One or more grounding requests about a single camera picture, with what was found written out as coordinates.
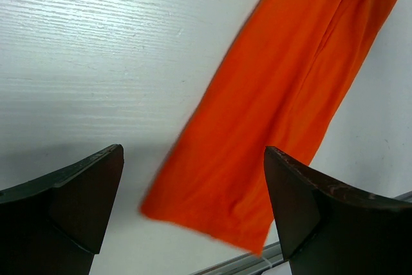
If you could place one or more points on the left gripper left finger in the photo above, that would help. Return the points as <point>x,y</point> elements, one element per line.
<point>55,224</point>

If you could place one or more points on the orange polo shirt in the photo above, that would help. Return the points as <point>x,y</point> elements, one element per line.
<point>280,84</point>

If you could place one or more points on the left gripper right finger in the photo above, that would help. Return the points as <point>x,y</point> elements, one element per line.
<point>338,220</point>

